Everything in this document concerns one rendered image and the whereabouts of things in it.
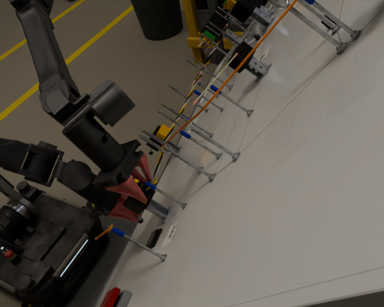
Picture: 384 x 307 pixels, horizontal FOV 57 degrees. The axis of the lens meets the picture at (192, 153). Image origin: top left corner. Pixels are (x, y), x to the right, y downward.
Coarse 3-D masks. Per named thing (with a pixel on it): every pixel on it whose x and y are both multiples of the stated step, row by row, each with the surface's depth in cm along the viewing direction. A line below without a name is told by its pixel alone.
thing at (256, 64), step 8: (256, 40) 71; (240, 48) 68; (248, 48) 68; (232, 56) 69; (240, 56) 67; (232, 64) 70; (248, 64) 68; (256, 64) 69; (256, 72) 71; (264, 72) 69; (256, 80) 72
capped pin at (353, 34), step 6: (306, 0) 39; (312, 0) 39; (318, 6) 39; (324, 12) 40; (330, 18) 40; (336, 18) 40; (342, 24) 40; (348, 30) 40; (354, 30) 40; (360, 30) 40; (354, 36) 40
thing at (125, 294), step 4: (120, 292) 65; (124, 292) 63; (128, 292) 63; (120, 296) 64; (124, 296) 63; (128, 296) 63; (120, 300) 62; (124, 300) 62; (128, 300) 63; (120, 304) 62; (124, 304) 62
